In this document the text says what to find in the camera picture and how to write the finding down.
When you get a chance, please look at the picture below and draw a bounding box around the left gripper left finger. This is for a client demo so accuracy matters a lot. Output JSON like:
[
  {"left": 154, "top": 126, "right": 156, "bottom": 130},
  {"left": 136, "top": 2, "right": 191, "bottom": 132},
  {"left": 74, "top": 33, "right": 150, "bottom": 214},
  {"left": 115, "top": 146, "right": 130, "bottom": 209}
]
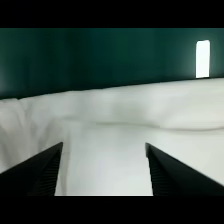
[{"left": 0, "top": 141, "right": 64, "bottom": 197}]

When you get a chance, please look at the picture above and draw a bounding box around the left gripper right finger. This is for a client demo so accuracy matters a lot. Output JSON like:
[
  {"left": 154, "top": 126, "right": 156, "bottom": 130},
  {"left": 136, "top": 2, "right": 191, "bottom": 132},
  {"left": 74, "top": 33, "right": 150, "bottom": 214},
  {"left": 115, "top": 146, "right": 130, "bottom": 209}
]
[{"left": 144, "top": 142, "right": 224, "bottom": 197}]

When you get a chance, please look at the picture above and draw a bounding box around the white garment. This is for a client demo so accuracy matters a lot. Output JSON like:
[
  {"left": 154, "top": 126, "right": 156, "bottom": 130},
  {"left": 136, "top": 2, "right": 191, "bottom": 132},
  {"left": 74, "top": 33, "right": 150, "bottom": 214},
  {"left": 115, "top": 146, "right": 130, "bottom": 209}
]
[{"left": 0, "top": 77, "right": 224, "bottom": 197}]

